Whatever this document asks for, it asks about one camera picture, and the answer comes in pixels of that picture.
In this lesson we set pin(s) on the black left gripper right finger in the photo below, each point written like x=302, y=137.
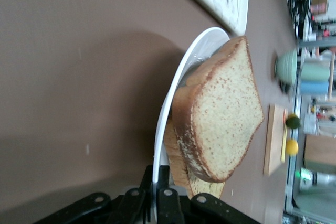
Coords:
x=169, y=205

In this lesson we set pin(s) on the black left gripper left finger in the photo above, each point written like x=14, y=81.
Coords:
x=136, y=205

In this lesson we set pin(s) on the large bread slice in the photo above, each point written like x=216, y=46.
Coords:
x=225, y=119

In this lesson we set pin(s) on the white round plate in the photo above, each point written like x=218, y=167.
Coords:
x=178, y=77

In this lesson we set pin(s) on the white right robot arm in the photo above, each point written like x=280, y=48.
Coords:
x=315, y=195

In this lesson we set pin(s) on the wooden cutting board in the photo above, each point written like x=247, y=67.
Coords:
x=273, y=140

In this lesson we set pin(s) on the yellow lemon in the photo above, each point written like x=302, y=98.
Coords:
x=292, y=147

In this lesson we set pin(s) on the green avocado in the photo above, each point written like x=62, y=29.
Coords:
x=293, y=121

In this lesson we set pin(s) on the mint green bowl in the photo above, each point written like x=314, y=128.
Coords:
x=287, y=66

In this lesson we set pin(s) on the blue cup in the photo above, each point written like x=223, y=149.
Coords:
x=313, y=87

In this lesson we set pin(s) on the pale green cup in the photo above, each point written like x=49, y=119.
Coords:
x=313, y=72

